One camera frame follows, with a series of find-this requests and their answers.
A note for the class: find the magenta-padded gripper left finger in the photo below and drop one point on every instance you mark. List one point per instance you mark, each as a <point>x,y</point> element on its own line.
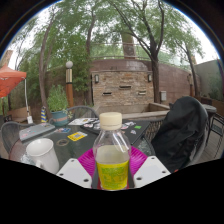
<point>74,171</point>

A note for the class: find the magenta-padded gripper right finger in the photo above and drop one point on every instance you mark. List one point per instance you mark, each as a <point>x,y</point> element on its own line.
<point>150,170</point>

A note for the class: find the clear bottle with yellow label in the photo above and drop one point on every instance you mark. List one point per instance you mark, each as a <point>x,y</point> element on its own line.
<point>111,160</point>

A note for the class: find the yellow card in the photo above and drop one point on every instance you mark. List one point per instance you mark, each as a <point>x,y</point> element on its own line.
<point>77,136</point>

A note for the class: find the white ceramic mug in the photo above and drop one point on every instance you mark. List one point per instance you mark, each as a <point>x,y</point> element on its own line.
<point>41,155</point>

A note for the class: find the black laptop with stickers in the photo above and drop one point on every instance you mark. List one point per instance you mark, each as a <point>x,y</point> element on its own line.
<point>138,133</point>

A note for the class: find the small blue sticker card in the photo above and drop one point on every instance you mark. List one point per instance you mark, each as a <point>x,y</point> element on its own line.
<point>62,130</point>

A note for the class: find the black jacket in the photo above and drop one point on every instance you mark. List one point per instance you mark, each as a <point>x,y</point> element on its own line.
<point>180,133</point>

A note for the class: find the white sticker sheet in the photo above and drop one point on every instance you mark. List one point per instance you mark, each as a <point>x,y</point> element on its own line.
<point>81,121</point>

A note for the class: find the grey laptop with stickers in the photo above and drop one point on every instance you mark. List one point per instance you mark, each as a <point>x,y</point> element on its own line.
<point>35,131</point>

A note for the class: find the blue yellow striped cone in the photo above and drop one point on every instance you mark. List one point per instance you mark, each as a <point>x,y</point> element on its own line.
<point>43,115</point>

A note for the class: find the green plant in blue pot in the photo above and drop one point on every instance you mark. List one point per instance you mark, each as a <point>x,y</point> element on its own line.
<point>58,100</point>

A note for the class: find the black metal patio chair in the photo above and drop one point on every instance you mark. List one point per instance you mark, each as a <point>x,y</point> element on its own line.
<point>216,128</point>

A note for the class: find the large dark-trunked tree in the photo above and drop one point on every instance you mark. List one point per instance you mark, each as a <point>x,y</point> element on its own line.
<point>155,81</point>

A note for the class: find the leaning thin-trunked tree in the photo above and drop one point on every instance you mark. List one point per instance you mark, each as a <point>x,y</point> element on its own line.
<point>41,76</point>

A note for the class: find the orange canopy tent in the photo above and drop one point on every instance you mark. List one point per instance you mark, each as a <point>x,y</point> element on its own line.
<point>10,78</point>

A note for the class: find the grey wall utility box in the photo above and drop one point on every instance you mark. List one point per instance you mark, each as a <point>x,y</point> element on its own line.
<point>163,96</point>

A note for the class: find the wooden lamp post, globe light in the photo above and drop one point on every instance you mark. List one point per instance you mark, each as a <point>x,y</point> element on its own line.
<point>191,86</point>
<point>69,90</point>

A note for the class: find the black wall lamp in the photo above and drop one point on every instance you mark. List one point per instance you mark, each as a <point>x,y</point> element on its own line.
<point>149,78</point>
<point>96,78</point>

